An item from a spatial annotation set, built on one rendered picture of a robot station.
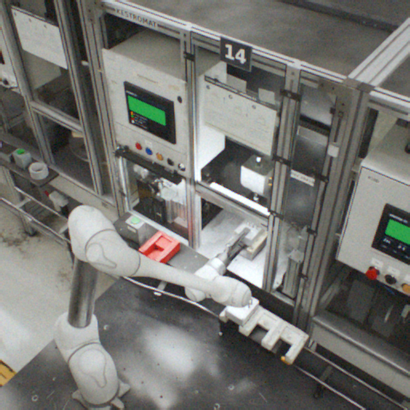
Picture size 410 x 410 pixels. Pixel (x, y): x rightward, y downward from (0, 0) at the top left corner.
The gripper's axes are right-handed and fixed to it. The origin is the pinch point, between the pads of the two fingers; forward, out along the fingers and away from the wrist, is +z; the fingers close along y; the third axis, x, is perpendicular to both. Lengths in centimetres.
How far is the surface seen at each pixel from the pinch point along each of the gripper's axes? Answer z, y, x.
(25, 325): -66, -101, 116
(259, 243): 4.0, -4.1, -6.4
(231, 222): 12.6, -10.9, 15.4
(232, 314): -33.6, -8.4, -16.6
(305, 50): 3, 99, -17
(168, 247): -22.8, -4.8, 27.6
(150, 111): -15, 64, 37
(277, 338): -29.2, -13.9, -36.9
